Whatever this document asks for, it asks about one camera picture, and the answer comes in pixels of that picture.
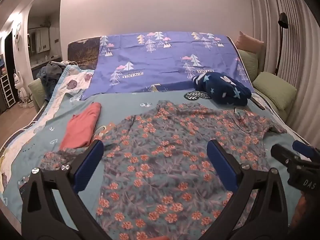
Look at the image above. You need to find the navy star print garment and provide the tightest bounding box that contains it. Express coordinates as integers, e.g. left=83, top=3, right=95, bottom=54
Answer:
left=192, top=72, right=252, bottom=106

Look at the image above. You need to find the white shell print quilt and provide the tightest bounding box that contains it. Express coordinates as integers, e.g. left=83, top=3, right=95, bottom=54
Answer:
left=0, top=64, right=95, bottom=180

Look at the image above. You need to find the white drawer rack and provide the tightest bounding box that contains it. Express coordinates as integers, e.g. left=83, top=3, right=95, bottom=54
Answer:
left=0, top=74, right=16, bottom=108

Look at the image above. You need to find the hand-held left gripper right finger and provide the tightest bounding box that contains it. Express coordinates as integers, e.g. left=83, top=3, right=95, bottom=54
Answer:
left=200, top=139, right=292, bottom=240

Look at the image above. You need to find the white pleated curtain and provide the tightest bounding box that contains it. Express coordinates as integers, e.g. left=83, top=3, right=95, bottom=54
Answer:
left=250, top=0, right=320, bottom=140

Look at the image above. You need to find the green sofa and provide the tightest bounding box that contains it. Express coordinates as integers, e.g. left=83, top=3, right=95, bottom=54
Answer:
left=28, top=79, right=50, bottom=113

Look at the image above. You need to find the white wall ornament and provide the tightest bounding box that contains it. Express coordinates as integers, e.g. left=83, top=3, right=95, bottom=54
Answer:
left=14, top=22, right=23, bottom=51

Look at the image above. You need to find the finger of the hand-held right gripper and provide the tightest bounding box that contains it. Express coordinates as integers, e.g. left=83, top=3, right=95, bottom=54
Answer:
left=271, top=144, right=292, bottom=167
left=292, top=140, right=320, bottom=160

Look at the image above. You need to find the pile of grey clothes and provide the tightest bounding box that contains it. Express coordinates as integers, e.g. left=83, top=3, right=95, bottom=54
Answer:
left=37, top=60, right=70, bottom=91

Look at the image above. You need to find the wall cabinet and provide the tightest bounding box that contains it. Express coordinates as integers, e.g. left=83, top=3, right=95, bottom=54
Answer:
left=27, top=26, right=50, bottom=55

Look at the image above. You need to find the floral print garment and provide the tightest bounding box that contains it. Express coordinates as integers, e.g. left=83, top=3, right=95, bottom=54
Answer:
left=40, top=100, right=288, bottom=240

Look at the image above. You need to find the folded pink garment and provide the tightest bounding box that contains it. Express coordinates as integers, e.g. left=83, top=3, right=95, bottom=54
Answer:
left=59, top=102, right=102, bottom=149

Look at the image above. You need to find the purple tree print sheet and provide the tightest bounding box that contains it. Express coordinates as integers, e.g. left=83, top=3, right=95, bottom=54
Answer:
left=80, top=31, right=254, bottom=100

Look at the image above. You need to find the black floor lamp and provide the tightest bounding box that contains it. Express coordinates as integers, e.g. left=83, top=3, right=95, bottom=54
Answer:
left=275, top=12, right=290, bottom=75

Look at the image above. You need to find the dark printed headboard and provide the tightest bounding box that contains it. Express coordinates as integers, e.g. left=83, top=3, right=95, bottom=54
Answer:
left=67, top=36, right=101, bottom=70

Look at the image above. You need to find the green cushion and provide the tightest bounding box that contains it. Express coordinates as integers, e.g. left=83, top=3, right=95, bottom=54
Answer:
left=237, top=49, right=259, bottom=82
left=252, top=71, right=297, bottom=110

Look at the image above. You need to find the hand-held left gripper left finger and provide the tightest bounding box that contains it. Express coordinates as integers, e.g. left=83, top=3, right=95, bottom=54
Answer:
left=21, top=139, right=110, bottom=240

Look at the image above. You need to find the white animal figurine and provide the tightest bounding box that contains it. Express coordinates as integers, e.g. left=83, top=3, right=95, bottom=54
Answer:
left=14, top=71, right=26, bottom=105

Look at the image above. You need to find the pink pillow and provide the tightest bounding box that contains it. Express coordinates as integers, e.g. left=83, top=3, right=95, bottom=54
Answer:
left=235, top=31, right=265, bottom=54

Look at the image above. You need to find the teal printed blanket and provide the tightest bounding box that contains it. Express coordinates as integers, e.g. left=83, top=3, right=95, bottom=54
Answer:
left=0, top=90, right=309, bottom=230

